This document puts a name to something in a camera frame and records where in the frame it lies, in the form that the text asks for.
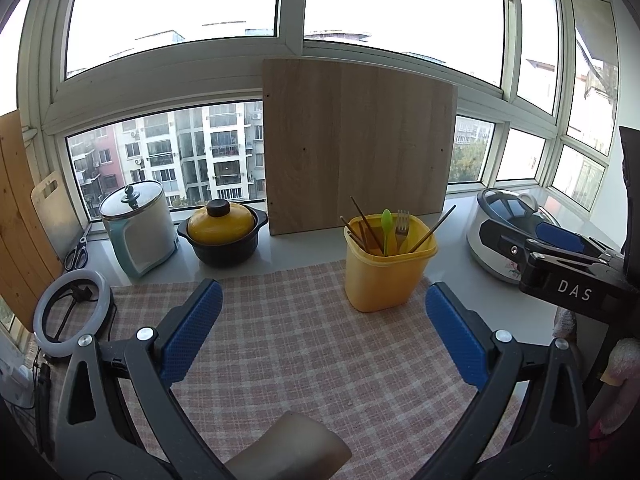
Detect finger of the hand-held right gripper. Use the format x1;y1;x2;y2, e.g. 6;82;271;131
534;221;625;262
477;219;621;278

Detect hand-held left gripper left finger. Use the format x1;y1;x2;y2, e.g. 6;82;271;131
54;279;224;480

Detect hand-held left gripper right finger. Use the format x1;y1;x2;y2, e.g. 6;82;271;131
417;282;588;480

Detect yellow plastic container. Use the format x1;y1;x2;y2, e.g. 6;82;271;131
344;215;438;313

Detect metal fork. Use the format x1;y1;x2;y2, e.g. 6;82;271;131
396;210;412;255

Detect green plastic spoon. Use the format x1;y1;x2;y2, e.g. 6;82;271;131
381;208;394;257

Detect glass rice cooker lid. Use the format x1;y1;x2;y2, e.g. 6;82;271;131
476;187;560;233

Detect black casserole pot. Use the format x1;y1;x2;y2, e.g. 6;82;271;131
177;207;268;267

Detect white and teal cooker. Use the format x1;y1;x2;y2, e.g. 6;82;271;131
99;180;180;281

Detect pink plaid tablecloth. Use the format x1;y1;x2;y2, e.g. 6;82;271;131
45;260;531;480

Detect yellow pot lid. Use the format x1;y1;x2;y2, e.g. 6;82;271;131
187;199;258;245

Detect metal cooker lid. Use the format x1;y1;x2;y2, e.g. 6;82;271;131
99;180;165;221

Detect blurred grey-brown object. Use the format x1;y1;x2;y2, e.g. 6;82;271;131
223;410;353;480

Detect black stand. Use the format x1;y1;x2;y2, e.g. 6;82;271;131
32;357;57;461

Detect white cutting board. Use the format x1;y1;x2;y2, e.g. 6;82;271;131
31;171;83;261

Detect pink and white apartment building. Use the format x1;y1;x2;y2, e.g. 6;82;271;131
67;102;266;218

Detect light wooden board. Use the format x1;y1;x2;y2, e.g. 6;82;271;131
262;58;458;237

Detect white power adapter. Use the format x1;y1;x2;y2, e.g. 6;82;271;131
0;355;36;411

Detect orange-brown wooden board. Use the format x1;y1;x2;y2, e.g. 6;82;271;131
0;110;63;331

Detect black handled scissors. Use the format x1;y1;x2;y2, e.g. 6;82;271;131
64;222;93;272

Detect white ring light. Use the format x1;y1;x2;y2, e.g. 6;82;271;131
32;268;116;359

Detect white window frame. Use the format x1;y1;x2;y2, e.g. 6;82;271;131
17;0;623;221

